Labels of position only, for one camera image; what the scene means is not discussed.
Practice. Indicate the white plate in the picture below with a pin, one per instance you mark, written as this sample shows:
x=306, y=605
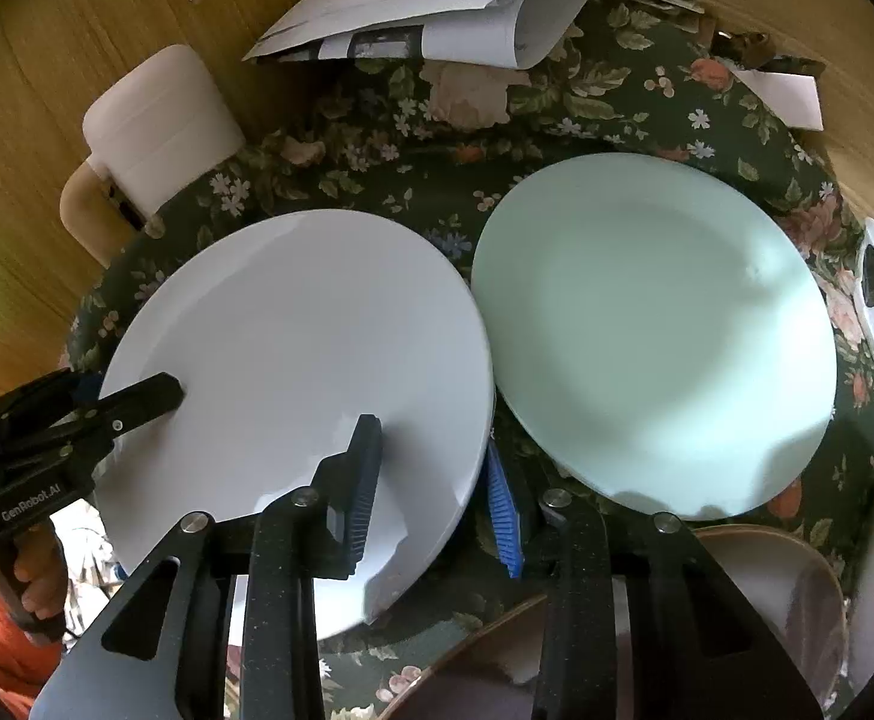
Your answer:
x=294, y=352

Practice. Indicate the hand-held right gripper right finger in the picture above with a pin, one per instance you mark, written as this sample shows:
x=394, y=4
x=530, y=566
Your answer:
x=503, y=517

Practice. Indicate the floral green tablecloth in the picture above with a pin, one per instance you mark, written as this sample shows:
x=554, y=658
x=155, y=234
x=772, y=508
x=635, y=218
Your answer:
x=407, y=157

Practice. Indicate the folded white card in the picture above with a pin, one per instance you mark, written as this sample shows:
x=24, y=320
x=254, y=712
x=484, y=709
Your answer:
x=785, y=94

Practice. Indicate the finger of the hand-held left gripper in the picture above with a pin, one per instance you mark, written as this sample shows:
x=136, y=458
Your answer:
x=140, y=403
x=54, y=394

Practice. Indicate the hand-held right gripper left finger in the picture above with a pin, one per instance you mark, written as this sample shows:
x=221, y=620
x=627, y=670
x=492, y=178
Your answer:
x=358, y=499

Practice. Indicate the person's left hand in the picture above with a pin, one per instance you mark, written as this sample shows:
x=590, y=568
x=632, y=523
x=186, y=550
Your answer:
x=39, y=577

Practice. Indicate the white paper sheets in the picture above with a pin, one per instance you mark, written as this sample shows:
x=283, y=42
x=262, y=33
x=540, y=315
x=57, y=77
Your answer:
x=482, y=30

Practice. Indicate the pale green plate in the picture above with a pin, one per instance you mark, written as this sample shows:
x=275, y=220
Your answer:
x=654, y=330

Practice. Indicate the brown rimmed bowl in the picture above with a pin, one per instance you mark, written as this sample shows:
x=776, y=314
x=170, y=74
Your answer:
x=474, y=682
x=766, y=577

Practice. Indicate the cream white chair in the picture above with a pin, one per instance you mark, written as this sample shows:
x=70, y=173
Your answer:
x=152, y=120

